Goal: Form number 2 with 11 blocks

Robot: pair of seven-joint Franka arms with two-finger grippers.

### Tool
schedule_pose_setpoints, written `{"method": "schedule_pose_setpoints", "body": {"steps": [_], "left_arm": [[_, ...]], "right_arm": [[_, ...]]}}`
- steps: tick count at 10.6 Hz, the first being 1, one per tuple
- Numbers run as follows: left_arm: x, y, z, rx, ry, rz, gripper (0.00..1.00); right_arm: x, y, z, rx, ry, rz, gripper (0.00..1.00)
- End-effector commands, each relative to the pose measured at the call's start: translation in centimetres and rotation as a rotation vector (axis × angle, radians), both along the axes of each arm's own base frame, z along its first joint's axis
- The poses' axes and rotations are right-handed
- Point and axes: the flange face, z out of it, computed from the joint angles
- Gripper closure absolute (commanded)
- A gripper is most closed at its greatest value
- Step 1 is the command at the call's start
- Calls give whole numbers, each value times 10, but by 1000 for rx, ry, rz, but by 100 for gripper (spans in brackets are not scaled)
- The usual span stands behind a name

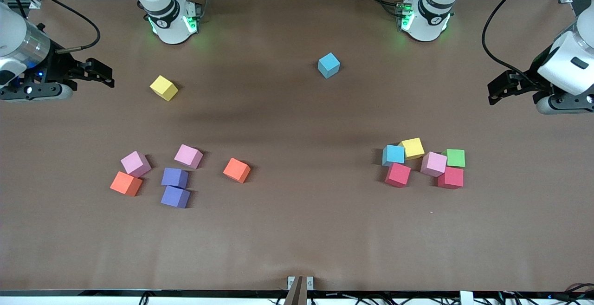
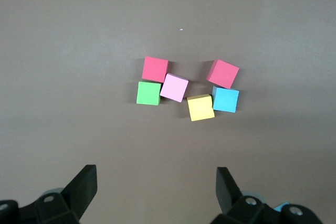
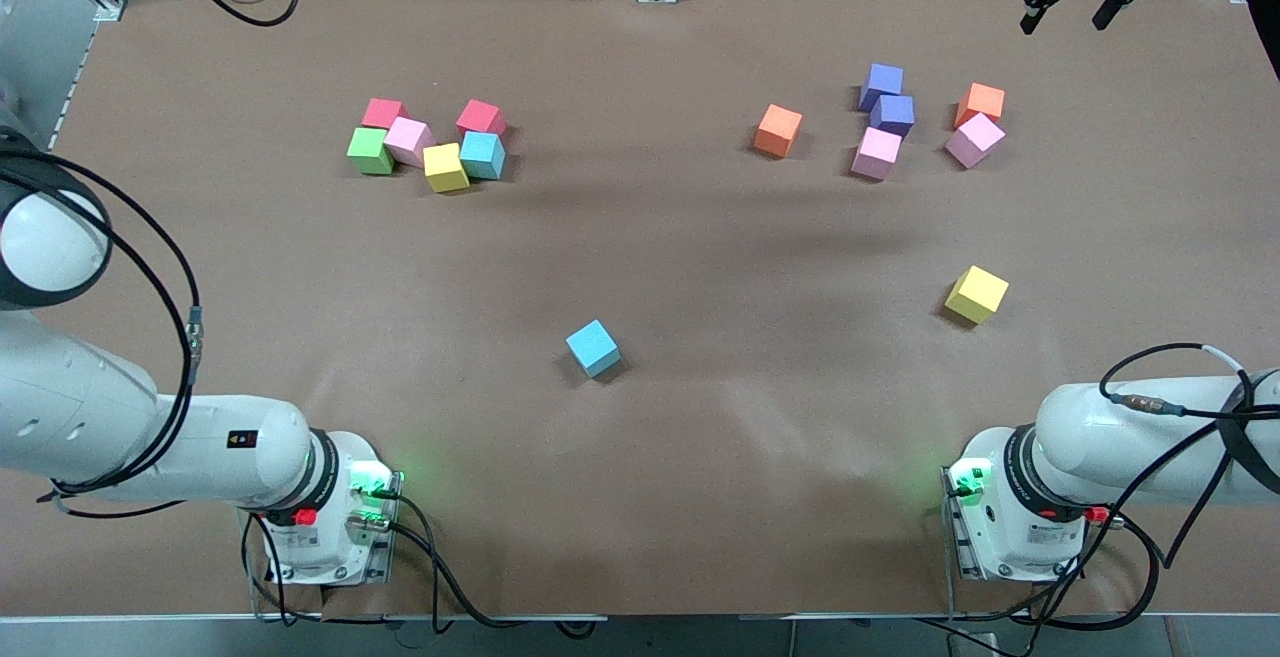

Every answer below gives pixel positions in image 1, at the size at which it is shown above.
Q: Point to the green foam cube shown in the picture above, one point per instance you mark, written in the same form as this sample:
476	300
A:
455	158

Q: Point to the blue foam cube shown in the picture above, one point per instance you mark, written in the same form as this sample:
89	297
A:
393	154
328	65

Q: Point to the white edge bracket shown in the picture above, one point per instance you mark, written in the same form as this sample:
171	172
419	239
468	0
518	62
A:
466	298

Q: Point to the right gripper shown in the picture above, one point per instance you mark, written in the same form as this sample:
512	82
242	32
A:
59	67

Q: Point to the pink foam cube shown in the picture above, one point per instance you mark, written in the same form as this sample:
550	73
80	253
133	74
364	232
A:
433	163
188	155
134	163

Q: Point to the red foam cube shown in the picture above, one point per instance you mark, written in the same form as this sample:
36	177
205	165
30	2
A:
397	174
451	178

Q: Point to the brown table cover sheet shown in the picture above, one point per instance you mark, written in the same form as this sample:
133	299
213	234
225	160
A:
297	133

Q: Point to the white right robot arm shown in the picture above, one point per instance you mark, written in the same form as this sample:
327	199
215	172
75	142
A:
167	17

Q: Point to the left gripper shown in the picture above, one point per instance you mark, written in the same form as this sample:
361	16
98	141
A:
525	83

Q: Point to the orange foam cube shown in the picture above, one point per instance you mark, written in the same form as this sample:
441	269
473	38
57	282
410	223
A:
236	169
125	183

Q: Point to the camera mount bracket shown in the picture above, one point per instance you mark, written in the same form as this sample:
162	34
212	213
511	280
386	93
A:
298	291

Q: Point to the purple foam cube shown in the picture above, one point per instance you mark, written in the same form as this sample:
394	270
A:
174	177
175	196

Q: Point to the yellow foam cube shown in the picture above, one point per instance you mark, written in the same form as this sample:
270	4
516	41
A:
413	147
163	87

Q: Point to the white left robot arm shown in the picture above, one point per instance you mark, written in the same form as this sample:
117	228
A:
429	12

